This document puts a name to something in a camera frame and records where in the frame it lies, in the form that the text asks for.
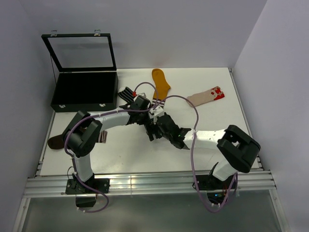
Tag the black glass-lid display box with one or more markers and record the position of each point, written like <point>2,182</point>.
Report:
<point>87,69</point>

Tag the black white striped ankle sock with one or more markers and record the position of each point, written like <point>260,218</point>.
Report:
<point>126,94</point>

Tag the beige red reindeer sock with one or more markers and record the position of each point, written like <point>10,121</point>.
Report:
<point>207,96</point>

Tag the mustard yellow striped sock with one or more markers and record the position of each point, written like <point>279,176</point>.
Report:
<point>161,85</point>

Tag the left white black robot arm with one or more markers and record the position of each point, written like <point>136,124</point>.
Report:
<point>81,135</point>

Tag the aluminium mounting rail frame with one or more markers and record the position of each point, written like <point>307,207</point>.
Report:
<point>137,166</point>

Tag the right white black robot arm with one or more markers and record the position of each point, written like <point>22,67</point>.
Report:
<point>238,148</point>

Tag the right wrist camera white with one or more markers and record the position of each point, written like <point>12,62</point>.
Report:
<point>156,112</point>

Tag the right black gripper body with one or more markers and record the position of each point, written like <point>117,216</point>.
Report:
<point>150,127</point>

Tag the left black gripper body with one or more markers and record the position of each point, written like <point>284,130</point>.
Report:
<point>144,118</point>

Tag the brown pink striped sock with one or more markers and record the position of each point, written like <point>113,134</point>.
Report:
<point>56,142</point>

